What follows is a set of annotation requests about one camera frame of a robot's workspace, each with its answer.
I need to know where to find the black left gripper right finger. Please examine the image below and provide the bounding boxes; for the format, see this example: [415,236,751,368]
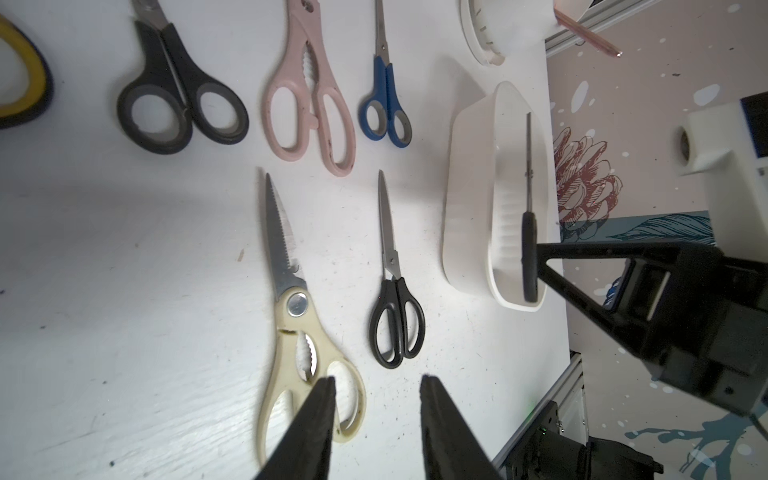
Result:
[420,375,501,479]

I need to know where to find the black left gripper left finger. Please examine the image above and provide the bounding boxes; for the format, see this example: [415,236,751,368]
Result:
[255,377,336,480]

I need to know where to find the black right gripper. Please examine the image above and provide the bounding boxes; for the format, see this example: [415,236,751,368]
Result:
[536,242,767,416]

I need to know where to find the white handled scissors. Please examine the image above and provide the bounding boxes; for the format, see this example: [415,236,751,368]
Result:
[256,174,367,466]

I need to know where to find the large black scissors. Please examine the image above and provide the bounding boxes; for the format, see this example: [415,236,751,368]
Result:
[368,170,426,369]

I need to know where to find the blue handled scissors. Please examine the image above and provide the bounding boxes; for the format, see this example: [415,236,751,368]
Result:
[358,0,413,148]

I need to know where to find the pink kitchen scissors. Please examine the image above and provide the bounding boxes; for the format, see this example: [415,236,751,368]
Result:
[262,0,356,177]

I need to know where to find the black handled scissors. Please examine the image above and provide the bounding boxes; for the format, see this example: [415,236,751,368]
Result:
[116,1,250,155]

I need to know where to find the yellow handled scissors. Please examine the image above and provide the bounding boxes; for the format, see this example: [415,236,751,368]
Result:
[1,16,55,130]

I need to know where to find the white plastic storage box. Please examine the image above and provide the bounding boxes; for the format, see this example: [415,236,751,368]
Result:
[442,81,551,312]

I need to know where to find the white round container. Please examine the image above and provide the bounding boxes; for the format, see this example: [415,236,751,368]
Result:
[459,0,592,66]

